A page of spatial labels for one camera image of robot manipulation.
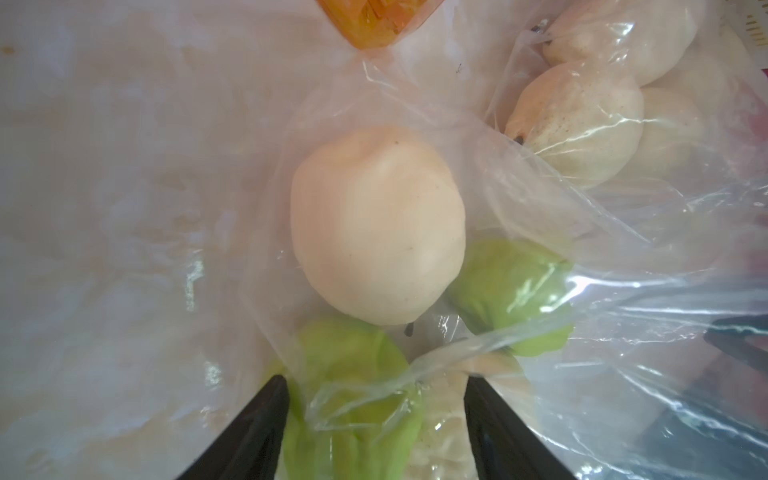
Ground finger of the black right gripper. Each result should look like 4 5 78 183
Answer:
704 314 767 372

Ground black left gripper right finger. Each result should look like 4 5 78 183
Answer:
464 376 575 480

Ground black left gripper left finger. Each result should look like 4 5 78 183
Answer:
178 375 290 480

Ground clear blue zip-top bag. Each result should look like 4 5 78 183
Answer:
409 1 767 479

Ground cream toy pear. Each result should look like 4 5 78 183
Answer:
404 352 539 480

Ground green toy pear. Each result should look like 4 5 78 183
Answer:
271 314 424 479
446 236 574 335

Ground cream pear zip bag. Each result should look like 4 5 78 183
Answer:
620 87 706 178
650 24 754 116
543 0 707 86

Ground small clear pear bag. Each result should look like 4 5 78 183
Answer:
245 57 645 479

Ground cream pear in zip bag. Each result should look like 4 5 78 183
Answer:
504 63 645 188

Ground cream pear in small bag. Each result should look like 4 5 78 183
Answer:
290 126 466 326

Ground orange soap pump bottle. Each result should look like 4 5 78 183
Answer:
316 0 443 50

